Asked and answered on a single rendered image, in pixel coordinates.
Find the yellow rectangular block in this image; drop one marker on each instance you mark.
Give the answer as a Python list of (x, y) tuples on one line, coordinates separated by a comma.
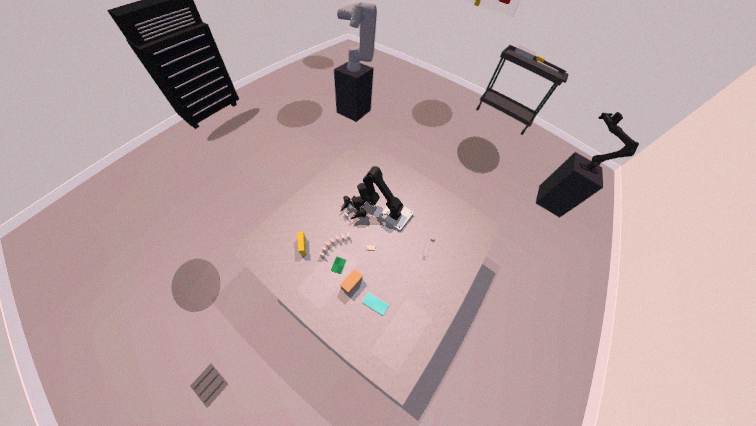
[(302, 244)]

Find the orange-brown box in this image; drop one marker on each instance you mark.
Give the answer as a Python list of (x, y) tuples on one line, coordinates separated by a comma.
[(351, 281)]

